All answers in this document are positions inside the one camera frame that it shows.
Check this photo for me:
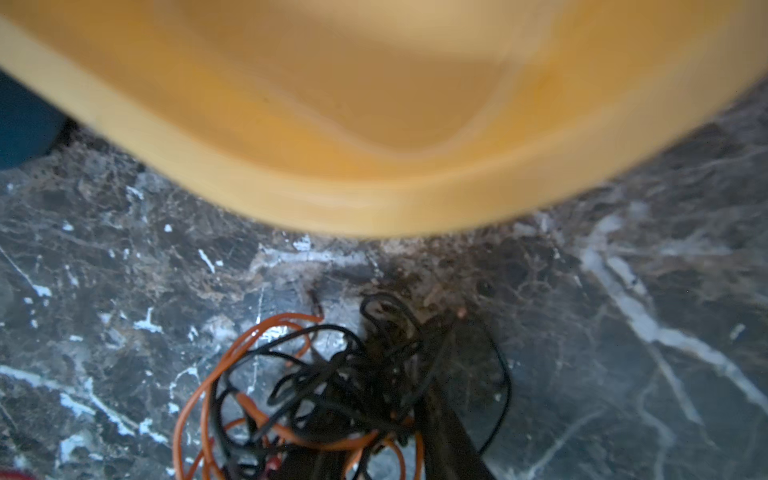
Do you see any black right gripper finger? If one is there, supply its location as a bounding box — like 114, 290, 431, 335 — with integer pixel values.
415, 383, 494, 480

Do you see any black cable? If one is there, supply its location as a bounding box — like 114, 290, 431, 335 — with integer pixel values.
209, 292, 513, 480

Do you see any orange cable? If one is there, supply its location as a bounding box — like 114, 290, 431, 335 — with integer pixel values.
172, 311, 426, 480

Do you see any right yellow plastic bin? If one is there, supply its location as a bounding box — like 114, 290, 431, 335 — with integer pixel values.
1, 1, 767, 238

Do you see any teal plastic bin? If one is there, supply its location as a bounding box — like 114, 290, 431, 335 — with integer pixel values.
0, 71, 68, 170

